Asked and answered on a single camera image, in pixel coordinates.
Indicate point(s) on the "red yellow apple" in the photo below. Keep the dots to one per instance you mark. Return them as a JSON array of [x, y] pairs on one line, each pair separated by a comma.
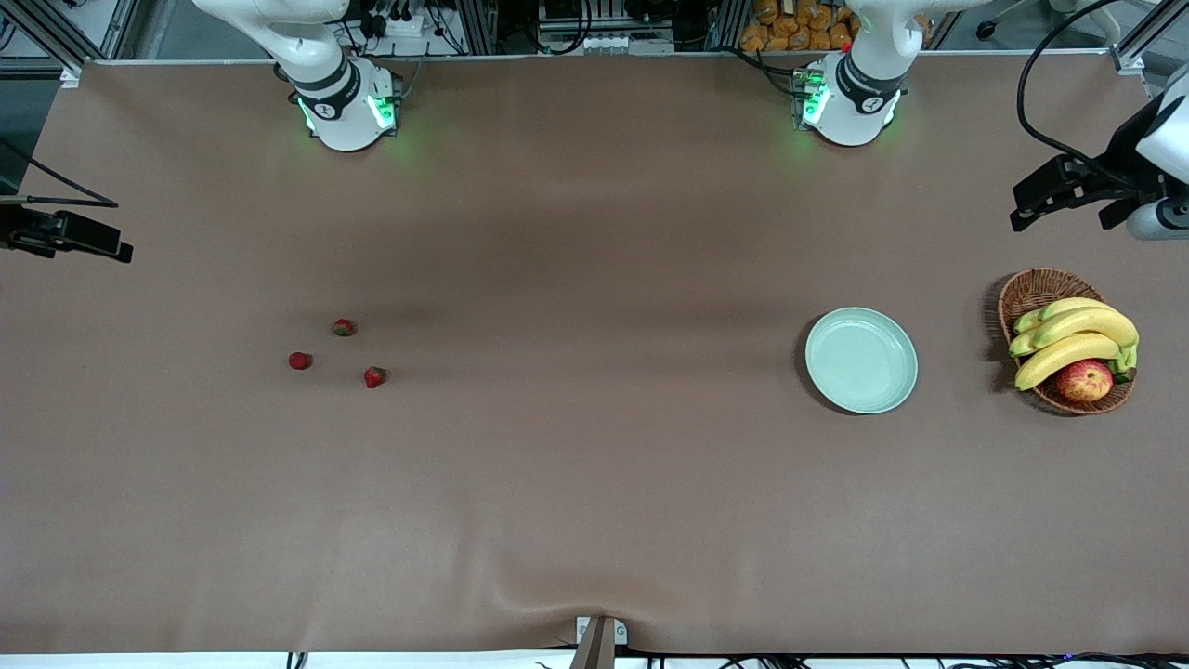
[[1084, 381]]

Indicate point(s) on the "red strawberry with green leaves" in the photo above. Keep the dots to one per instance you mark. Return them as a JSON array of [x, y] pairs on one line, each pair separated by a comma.
[[345, 327]]

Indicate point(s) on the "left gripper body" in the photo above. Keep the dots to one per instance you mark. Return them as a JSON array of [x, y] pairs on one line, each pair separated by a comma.
[[1121, 161]]

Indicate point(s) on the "light green round plate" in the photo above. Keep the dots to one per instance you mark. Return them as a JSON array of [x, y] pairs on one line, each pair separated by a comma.
[[861, 360]]

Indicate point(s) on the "thin greenish yellow banana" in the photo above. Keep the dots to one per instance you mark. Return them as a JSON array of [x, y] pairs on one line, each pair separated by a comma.
[[1068, 305]]

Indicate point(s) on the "bag of orange buns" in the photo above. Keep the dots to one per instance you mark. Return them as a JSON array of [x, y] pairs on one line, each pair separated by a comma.
[[790, 23]]

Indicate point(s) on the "white power strip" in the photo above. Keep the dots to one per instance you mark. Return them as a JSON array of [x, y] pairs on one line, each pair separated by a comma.
[[399, 23]]

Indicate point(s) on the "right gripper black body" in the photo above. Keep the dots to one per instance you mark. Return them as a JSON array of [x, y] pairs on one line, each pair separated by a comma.
[[20, 229]]

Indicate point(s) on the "brown wicker basket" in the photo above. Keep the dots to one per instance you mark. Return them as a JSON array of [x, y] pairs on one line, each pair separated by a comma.
[[1036, 290]]

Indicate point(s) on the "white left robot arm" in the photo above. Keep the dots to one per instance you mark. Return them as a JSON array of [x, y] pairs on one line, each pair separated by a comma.
[[850, 102]]

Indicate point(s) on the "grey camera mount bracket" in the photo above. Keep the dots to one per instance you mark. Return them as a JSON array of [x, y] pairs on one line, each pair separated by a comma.
[[597, 646]]

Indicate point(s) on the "large yellow banana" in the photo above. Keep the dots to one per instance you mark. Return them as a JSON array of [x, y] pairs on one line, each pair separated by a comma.
[[1059, 358], [1087, 323]]

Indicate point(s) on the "white terminal block row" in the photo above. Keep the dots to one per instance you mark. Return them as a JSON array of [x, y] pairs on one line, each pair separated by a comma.
[[613, 42]]

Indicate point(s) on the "aluminium frame profile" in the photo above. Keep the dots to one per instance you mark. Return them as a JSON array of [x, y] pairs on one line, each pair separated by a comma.
[[1141, 42], [51, 42]]

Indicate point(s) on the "round red strawberry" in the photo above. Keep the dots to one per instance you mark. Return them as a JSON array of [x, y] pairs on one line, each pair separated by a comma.
[[299, 360]]

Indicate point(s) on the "brown table mat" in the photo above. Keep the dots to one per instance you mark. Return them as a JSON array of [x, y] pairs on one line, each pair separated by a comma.
[[594, 511]]

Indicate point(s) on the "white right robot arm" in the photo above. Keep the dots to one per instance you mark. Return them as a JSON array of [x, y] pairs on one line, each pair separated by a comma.
[[339, 111]]

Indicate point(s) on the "short greenish banana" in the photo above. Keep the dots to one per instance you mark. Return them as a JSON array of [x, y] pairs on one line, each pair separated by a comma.
[[1022, 344]]

